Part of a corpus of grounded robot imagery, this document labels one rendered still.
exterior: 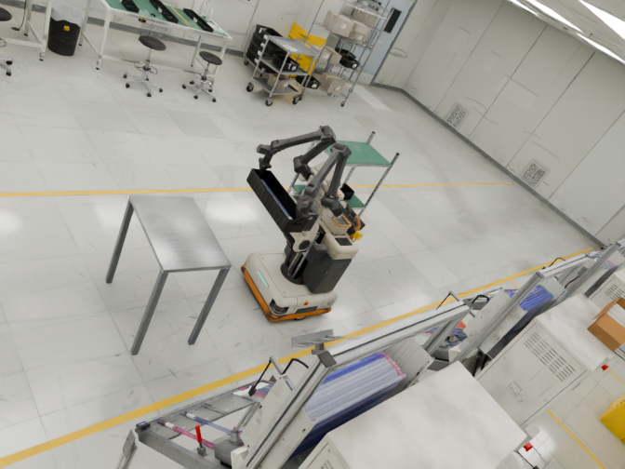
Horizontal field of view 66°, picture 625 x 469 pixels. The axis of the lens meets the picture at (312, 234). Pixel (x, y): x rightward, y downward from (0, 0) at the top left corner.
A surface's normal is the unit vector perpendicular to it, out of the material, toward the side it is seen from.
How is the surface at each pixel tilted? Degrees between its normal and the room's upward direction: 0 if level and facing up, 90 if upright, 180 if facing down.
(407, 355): 90
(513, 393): 90
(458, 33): 90
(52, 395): 0
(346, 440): 0
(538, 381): 90
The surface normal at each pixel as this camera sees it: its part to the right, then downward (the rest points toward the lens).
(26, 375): 0.43, -0.75
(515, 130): -0.70, 0.08
